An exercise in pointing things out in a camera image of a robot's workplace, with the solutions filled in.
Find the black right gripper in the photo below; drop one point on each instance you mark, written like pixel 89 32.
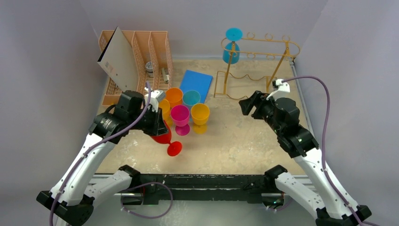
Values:
pixel 258 108

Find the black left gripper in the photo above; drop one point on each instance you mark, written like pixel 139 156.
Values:
pixel 158 126

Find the magenta wine glass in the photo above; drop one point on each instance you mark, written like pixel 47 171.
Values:
pixel 180 115

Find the red wine glass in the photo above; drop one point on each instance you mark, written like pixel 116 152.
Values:
pixel 174 148

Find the yellow front wine glass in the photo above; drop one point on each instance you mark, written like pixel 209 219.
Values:
pixel 164 105

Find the yellow wine glass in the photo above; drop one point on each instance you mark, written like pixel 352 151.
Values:
pixel 164 105
pixel 200 114

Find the orange wine glass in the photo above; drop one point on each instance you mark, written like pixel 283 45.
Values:
pixel 174 96

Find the light blue front wine glass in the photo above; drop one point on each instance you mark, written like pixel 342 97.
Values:
pixel 191 98

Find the light blue wine glass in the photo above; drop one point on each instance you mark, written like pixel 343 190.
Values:
pixel 191 98
pixel 231 54

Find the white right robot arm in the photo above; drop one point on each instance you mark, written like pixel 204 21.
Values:
pixel 329 204

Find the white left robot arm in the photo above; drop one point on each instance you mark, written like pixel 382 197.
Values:
pixel 72 200

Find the gold metal wine glass rack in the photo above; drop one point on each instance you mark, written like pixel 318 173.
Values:
pixel 259 63

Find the blue notebook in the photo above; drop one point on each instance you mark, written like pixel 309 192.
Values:
pixel 199 82

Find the small jar in organizer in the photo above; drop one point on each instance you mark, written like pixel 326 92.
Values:
pixel 149 69

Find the grey board in organizer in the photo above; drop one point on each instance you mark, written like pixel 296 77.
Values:
pixel 118 61

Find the pink plastic file organizer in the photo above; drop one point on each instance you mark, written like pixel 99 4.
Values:
pixel 152 46

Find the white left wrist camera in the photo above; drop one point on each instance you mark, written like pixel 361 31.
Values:
pixel 156 97

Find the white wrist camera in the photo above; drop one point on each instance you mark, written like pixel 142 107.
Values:
pixel 280 89
pixel 156 97

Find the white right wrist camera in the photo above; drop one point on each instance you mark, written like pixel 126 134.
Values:
pixel 280 89

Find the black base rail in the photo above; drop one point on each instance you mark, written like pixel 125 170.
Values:
pixel 253 189

